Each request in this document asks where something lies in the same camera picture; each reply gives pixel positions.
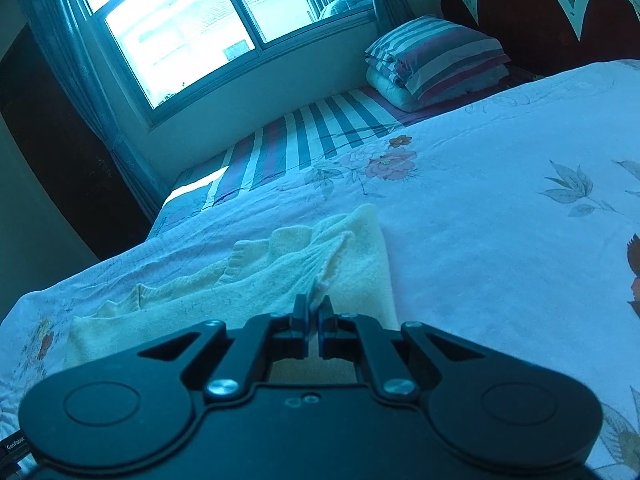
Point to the left blue curtain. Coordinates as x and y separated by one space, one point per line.
58 35

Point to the red scalloped headboard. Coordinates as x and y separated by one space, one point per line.
546 37

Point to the window with frame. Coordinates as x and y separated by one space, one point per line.
170 53

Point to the blue bundle on windowsill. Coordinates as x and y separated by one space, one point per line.
342 6

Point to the striped folded quilt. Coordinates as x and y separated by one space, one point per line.
435 60

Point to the white pillow under quilt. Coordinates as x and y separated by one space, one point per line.
401 98

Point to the cream knit sweater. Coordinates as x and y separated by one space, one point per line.
343 258

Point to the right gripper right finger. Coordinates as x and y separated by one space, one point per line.
361 340

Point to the striped mattress sheet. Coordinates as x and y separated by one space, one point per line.
324 129

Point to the floral white bed sheet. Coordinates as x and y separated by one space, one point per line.
512 222

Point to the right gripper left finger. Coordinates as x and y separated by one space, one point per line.
263 340

